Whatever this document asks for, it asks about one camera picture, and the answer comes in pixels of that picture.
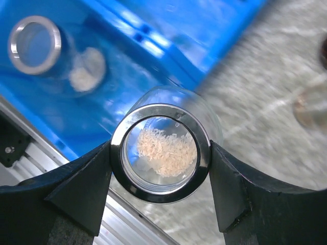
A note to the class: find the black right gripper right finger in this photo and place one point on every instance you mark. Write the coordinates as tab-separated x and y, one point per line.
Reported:
255	208

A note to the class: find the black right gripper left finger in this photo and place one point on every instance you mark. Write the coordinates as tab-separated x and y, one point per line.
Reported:
63	206

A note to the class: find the black knob-lid glass jar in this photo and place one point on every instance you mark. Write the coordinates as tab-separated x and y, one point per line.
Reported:
309	107

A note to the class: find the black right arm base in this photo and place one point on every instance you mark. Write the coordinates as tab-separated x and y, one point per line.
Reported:
14	141

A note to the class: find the blue three-compartment plastic bin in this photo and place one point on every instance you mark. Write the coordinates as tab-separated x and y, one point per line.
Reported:
145	43

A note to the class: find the red-lid sauce jar left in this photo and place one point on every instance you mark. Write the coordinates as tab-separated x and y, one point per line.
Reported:
323	53

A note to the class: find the large silver-lid glass jar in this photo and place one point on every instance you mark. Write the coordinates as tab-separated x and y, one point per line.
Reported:
161	150

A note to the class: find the aluminium mounting rail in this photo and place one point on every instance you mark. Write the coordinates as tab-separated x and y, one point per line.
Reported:
121	223

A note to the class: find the small silver-lid glass jar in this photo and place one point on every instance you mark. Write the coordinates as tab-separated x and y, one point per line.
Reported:
66	59

